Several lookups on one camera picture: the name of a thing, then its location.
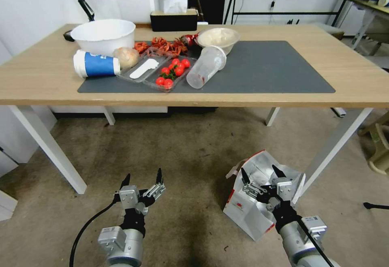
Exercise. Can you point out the onion in clear plastic wrap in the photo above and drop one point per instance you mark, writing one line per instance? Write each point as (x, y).
(127, 56)

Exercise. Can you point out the light wooden table white legs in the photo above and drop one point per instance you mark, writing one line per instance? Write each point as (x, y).
(304, 34)

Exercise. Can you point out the white tissue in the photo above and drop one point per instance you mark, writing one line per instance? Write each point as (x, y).
(175, 4)

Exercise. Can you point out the clear plastic cup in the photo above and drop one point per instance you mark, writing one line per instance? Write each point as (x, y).
(205, 68)

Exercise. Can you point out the black tissue box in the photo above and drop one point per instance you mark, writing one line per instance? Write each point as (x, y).
(173, 21)

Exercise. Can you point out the blue and white paper cup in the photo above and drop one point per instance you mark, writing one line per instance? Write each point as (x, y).
(97, 64)

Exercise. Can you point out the pale green side table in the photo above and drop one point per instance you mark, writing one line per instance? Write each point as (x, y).
(369, 14)

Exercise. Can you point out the large white bowl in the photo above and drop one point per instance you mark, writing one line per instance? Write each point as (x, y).
(103, 37)

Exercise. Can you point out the white and red delivery bag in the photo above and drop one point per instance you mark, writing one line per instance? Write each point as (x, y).
(246, 210)

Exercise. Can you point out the small black flat object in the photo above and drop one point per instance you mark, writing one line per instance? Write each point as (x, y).
(67, 36)

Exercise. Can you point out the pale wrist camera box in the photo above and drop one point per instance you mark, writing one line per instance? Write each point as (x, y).
(129, 197)
(282, 189)

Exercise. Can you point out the translucent plastic bowl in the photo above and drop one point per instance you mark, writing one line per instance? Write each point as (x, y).
(218, 37)

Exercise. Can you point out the black stand foot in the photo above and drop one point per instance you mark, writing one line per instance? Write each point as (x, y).
(377, 206)

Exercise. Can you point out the crushed red drink can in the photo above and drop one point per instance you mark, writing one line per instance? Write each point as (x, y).
(190, 40)

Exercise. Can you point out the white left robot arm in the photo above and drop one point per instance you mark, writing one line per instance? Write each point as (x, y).
(127, 247)

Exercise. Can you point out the white power strip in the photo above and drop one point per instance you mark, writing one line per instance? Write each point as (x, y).
(338, 112)

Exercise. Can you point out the white cabinet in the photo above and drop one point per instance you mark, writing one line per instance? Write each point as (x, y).
(6, 201)

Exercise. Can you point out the black cabinet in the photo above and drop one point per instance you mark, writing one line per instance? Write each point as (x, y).
(212, 2)

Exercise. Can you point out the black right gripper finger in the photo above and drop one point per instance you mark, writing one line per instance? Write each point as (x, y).
(250, 188)
(279, 174)

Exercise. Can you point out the black metal frame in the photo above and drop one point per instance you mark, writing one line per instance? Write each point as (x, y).
(285, 14)

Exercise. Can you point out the clear plastic tomato tray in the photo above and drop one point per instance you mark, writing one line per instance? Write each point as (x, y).
(182, 77)

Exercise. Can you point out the small orange peel pile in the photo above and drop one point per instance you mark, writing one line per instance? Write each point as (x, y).
(141, 47)

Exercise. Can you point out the beige plastic stool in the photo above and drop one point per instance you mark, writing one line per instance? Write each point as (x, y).
(378, 145)

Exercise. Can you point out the dark grey table mat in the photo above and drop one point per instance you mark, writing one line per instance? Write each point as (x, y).
(258, 66)

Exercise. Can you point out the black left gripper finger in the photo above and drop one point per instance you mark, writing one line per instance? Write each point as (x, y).
(155, 190)
(126, 182)

